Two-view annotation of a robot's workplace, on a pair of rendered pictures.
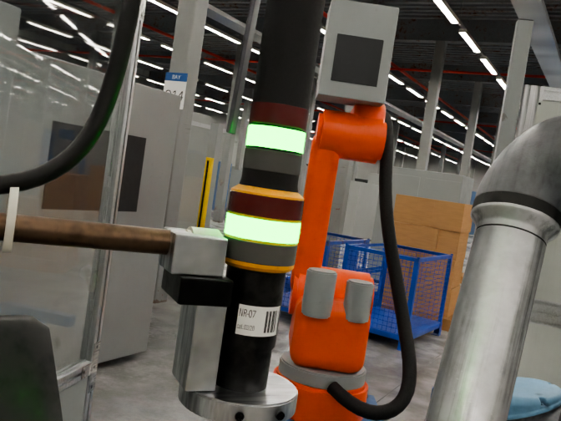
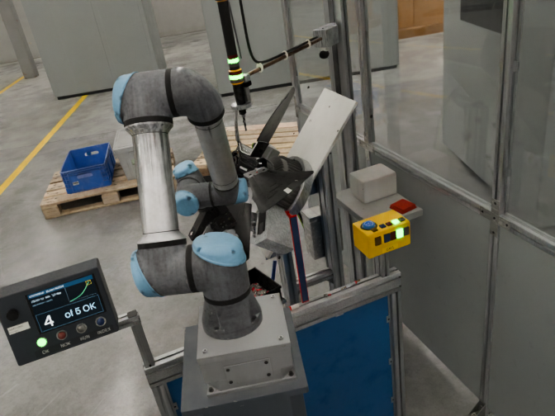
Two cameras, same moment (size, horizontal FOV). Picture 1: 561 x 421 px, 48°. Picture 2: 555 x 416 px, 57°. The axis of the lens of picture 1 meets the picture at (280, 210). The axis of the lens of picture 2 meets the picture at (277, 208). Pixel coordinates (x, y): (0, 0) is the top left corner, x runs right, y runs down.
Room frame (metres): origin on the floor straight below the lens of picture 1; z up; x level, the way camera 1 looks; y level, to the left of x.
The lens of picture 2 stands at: (1.89, -0.74, 1.95)
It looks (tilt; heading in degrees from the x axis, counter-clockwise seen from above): 28 degrees down; 152
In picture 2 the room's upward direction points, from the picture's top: 9 degrees counter-clockwise
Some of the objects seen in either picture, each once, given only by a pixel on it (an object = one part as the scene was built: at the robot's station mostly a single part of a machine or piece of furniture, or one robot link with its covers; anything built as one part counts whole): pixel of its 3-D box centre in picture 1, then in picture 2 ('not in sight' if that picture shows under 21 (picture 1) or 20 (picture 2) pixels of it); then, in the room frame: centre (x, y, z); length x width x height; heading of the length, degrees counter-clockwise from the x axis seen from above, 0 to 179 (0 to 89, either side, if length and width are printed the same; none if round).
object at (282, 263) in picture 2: not in sight; (292, 305); (0.25, 0.14, 0.46); 0.09 x 0.05 x 0.91; 169
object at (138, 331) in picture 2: not in sight; (141, 339); (0.62, -0.58, 0.96); 0.03 x 0.03 x 0.20; 79
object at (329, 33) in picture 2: not in sight; (326, 35); (0.11, 0.58, 1.54); 0.10 x 0.07 x 0.09; 114
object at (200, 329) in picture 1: (233, 320); (240, 92); (0.36, 0.02, 1.50); 0.09 x 0.07 x 0.10; 114
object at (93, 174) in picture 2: not in sight; (89, 167); (-2.98, -0.03, 0.25); 0.60 x 0.41 x 0.22; 159
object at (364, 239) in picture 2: not in sight; (381, 234); (0.78, 0.23, 1.02); 0.16 x 0.10 x 0.11; 79
